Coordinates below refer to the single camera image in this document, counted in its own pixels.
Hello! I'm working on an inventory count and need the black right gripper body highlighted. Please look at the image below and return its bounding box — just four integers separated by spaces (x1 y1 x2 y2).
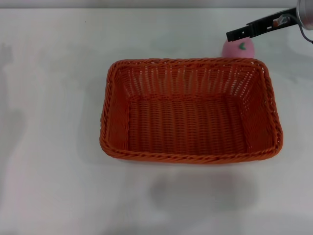
246 7 298 38

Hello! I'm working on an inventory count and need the pink peach toy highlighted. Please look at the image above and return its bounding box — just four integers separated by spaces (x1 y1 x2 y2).
221 40 256 59

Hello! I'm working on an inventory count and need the orange woven plastic basket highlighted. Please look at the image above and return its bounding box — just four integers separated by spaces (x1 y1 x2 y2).
99 57 284 164

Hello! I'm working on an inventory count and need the thin black cable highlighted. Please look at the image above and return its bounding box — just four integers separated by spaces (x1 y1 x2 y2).
296 23 313 46

